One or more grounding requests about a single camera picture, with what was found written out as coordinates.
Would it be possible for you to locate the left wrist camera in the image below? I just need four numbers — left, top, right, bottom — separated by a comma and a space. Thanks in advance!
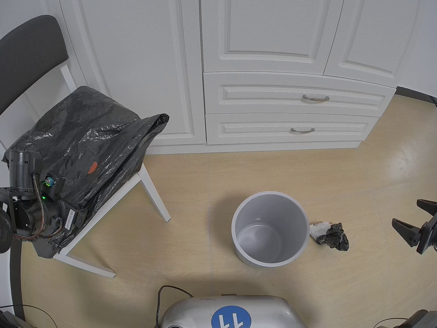
40, 172, 66, 201

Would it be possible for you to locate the black cable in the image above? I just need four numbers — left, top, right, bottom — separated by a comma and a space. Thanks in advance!
155, 284, 196, 328
0, 304, 57, 328
375, 316, 410, 328

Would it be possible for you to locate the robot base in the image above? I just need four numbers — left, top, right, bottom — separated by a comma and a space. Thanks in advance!
160, 294, 305, 328

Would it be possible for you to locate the white wardrobe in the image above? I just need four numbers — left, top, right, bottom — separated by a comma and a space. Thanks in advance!
38, 0, 424, 156

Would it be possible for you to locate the black plastic bag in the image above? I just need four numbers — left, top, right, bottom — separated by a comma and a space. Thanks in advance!
2, 86, 170, 259

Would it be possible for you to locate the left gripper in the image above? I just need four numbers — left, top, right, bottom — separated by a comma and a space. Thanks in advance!
15, 198, 88, 242

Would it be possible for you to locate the crumpled black plastic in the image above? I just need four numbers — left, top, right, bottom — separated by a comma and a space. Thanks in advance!
316, 222, 350, 251

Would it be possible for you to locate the white trash bin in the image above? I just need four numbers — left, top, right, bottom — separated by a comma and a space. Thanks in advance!
231, 191, 306, 269

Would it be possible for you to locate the grey padded white chair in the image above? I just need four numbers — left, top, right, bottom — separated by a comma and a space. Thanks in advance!
0, 15, 172, 279

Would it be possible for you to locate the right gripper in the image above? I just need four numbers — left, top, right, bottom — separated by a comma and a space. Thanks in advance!
392, 199, 437, 255

